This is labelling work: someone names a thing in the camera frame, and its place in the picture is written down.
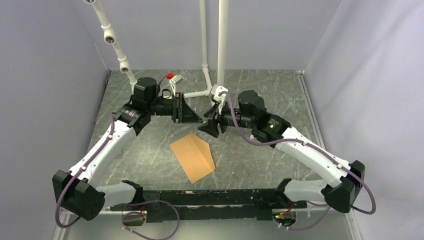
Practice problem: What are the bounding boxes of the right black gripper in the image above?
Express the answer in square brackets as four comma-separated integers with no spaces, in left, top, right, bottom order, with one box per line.
[198,99,255,138]

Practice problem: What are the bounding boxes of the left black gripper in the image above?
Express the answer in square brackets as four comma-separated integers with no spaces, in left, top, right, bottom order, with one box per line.
[147,92,203,124]

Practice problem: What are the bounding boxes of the brown paper envelope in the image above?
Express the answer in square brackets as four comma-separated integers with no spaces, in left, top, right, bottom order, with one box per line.
[169,132,216,184]

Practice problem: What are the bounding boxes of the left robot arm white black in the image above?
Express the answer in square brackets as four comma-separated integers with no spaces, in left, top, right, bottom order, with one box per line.
[52,77,203,228]

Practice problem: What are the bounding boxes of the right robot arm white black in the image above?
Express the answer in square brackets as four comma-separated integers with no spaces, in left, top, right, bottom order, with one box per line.
[198,86,370,213]

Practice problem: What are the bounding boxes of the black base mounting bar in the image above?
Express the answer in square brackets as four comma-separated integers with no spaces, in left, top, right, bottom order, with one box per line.
[110,188,307,223]

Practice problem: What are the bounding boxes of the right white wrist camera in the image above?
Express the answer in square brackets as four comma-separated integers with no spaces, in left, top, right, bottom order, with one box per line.
[209,84,228,114]

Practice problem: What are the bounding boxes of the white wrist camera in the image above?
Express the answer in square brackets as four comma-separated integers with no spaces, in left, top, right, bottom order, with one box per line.
[167,72,183,96]
[209,84,228,114]

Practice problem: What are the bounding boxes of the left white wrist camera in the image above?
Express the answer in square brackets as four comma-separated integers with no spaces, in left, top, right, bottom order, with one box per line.
[167,72,183,96]

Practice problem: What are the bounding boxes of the white PVC pipe frame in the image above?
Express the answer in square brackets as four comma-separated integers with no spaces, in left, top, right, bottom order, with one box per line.
[82,0,230,100]

